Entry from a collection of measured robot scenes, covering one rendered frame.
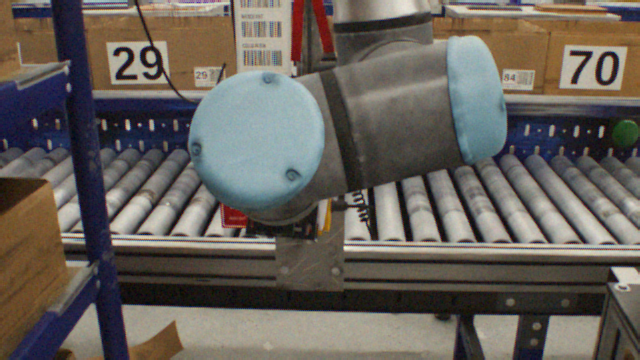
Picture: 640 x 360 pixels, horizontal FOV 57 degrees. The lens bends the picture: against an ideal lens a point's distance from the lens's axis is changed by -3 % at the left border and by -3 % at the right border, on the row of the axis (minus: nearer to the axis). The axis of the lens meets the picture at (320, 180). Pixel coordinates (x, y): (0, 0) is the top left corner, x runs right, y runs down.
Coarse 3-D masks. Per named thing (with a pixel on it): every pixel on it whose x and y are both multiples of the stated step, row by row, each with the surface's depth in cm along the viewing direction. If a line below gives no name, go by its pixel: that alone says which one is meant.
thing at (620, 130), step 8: (624, 120) 147; (616, 128) 148; (624, 128) 147; (632, 128) 147; (616, 136) 148; (624, 136) 148; (632, 136) 148; (616, 144) 149; (624, 144) 149; (632, 144) 149
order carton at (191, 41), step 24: (120, 24) 175; (168, 24) 180; (192, 24) 180; (216, 24) 179; (96, 48) 155; (168, 48) 154; (192, 48) 153; (216, 48) 153; (96, 72) 157; (192, 72) 156
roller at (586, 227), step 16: (528, 160) 151; (544, 176) 139; (544, 192) 136; (560, 192) 129; (560, 208) 126; (576, 208) 121; (576, 224) 117; (592, 224) 113; (592, 240) 109; (608, 240) 107
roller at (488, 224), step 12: (456, 168) 145; (468, 168) 142; (456, 180) 141; (468, 180) 135; (468, 192) 130; (480, 192) 128; (468, 204) 127; (480, 204) 123; (480, 216) 118; (492, 216) 117; (480, 228) 115; (492, 228) 112; (504, 228) 114; (492, 240) 108; (504, 240) 108
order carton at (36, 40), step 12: (24, 24) 182; (36, 24) 182; (48, 24) 182; (84, 24) 181; (96, 24) 181; (24, 36) 154; (36, 36) 154; (48, 36) 154; (24, 48) 155; (36, 48) 155; (48, 48) 155; (24, 60) 157; (36, 60) 156; (48, 60) 156
